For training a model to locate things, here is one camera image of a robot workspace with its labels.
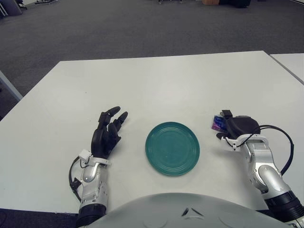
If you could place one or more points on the grey edged side table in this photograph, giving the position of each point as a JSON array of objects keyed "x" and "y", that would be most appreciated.
[{"x": 9, "y": 85}]

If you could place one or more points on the round green plate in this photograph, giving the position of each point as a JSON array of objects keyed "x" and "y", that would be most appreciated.
[{"x": 172, "y": 149}]

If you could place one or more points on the blue purple gum pack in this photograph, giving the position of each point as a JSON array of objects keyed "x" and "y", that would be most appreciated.
[{"x": 218, "y": 123}]

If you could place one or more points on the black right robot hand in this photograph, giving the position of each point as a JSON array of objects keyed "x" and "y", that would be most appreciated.
[{"x": 242, "y": 126}]

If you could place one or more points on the brown cardboard box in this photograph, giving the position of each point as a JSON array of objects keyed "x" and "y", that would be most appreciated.
[{"x": 210, "y": 2}]

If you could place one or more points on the white neighbouring table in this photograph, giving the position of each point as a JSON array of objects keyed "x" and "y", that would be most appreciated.
[{"x": 292, "y": 64}]

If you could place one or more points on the black floor stand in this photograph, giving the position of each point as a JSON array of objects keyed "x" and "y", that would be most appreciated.
[{"x": 46, "y": 2}]

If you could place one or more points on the grey robot torso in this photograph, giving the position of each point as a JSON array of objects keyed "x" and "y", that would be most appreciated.
[{"x": 185, "y": 213}]

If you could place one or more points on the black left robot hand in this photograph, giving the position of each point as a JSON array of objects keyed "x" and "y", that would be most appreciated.
[{"x": 102, "y": 142}]

